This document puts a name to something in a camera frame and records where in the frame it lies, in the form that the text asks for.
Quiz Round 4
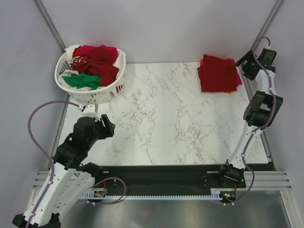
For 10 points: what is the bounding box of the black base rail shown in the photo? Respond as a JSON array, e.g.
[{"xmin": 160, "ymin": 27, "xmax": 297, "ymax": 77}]
[{"xmin": 71, "ymin": 165, "xmax": 245, "ymax": 197}]

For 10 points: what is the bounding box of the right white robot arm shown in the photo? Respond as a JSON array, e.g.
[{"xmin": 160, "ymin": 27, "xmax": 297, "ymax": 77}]
[{"xmin": 217, "ymin": 48, "xmax": 283, "ymax": 187}]

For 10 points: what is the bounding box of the green t shirt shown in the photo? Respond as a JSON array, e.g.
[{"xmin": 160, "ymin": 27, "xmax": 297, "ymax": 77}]
[{"xmin": 62, "ymin": 73, "xmax": 101, "ymax": 90}]

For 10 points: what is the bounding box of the pile of red shirts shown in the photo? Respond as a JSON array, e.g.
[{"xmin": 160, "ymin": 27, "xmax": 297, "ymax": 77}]
[{"xmin": 71, "ymin": 45, "xmax": 119, "ymax": 86}]

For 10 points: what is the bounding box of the left aluminium frame post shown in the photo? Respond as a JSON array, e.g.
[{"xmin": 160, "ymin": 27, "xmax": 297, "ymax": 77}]
[{"xmin": 32, "ymin": 0, "xmax": 66, "ymax": 52}]

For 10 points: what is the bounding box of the white cloth in basket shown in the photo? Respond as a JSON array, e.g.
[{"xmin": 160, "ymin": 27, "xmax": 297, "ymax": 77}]
[{"xmin": 57, "ymin": 44, "xmax": 125, "ymax": 94}]

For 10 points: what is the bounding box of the aluminium frame post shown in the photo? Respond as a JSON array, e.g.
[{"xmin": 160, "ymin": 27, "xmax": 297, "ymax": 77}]
[
  {"xmin": 32, "ymin": 0, "xmax": 66, "ymax": 52},
  {"xmin": 240, "ymin": 0, "xmax": 285, "ymax": 69}
]

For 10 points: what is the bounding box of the folded pink t shirt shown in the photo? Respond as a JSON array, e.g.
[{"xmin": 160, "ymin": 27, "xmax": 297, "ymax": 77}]
[{"xmin": 225, "ymin": 58, "xmax": 242, "ymax": 86}]

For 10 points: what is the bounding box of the white slotted cable duct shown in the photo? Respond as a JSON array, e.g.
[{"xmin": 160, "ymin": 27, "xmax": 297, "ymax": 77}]
[{"xmin": 79, "ymin": 190, "xmax": 236, "ymax": 200}]

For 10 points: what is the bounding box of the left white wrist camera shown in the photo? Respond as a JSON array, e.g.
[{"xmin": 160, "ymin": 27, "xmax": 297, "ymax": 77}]
[{"xmin": 78, "ymin": 103, "xmax": 100, "ymax": 120}]

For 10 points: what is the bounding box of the dark red t shirt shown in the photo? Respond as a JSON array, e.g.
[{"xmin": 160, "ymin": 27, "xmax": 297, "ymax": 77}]
[{"xmin": 197, "ymin": 54, "xmax": 238, "ymax": 94}]

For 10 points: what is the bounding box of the white laundry basket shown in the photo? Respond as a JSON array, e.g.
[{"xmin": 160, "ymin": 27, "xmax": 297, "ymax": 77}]
[{"xmin": 55, "ymin": 50, "xmax": 126, "ymax": 103}]

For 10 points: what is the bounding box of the folded orange t shirt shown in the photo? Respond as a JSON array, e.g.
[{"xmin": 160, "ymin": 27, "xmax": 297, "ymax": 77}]
[{"xmin": 199, "ymin": 60, "xmax": 232, "ymax": 95}]

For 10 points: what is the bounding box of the right aluminium frame post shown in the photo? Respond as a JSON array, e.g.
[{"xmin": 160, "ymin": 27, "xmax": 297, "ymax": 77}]
[{"xmin": 240, "ymin": 0, "xmax": 285, "ymax": 69}]

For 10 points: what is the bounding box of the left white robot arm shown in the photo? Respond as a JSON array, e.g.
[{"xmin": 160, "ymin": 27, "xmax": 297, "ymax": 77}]
[{"xmin": 12, "ymin": 114, "xmax": 115, "ymax": 228}]

